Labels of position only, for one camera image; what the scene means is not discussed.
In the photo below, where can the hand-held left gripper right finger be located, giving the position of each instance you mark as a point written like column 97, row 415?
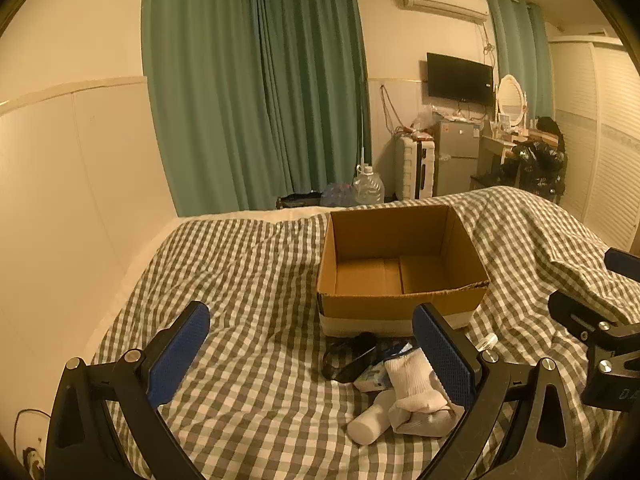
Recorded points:
column 442, row 355

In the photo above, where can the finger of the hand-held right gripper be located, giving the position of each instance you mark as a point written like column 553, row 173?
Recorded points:
column 622, row 262
column 580, row 316

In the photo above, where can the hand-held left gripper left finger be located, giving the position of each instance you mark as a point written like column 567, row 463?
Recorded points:
column 180, row 355

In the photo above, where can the white sock with grey cuff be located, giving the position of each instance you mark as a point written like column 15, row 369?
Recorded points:
column 415, row 380

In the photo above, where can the brown cardboard box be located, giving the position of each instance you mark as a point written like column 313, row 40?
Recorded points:
column 400, row 305

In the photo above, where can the blue tissue packet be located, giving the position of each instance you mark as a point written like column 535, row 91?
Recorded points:
column 372, row 377

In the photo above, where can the black sunglasses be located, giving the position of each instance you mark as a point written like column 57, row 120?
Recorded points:
column 350, row 360

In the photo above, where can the white plastic bottle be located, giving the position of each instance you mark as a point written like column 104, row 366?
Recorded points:
column 367, row 425

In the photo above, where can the small tube with white cap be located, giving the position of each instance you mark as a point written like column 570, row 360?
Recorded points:
column 486, row 342

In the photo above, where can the green checkered blanket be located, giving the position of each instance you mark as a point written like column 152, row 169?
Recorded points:
column 250, row 310

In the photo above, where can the white louvered wardrobe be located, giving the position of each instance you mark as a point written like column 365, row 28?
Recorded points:
column 605, row 135

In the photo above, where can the black clothing pile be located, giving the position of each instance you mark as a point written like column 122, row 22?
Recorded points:
column 540, row 162

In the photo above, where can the white dressing table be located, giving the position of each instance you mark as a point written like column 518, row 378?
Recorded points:
column 491, row 146

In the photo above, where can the white power strip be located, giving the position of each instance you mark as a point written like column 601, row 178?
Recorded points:
column 32, row 460

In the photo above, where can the clear water jug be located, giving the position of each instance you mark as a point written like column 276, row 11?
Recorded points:
column 368, row 189

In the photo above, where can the white suitcase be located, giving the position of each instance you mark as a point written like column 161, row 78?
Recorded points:
column 407, row 167

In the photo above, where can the clear bag of bottles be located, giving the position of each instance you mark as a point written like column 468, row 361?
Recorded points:
column 337, row 195

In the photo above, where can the black floor bag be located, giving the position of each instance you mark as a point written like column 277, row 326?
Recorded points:
column 299, row 200

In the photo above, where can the small grey fridge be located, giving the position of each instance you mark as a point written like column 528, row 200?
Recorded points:
column 456, row 160

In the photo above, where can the white oval mirror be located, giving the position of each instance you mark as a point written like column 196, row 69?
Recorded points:
column 511, row 96

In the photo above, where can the crumpled plastic bag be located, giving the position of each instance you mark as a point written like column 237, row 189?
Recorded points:
column 422, row 119

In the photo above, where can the green curtain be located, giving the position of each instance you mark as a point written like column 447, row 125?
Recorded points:
column 200, row 85
column 520, row 40
column 315, row 85

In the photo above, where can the thin white pole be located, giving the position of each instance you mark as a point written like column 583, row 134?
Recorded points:
column 361, row 115

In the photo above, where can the white air conditioner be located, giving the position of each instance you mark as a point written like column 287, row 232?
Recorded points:
column 440, row 0

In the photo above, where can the black wall television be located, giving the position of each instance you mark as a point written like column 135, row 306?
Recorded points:
column 459, row 79

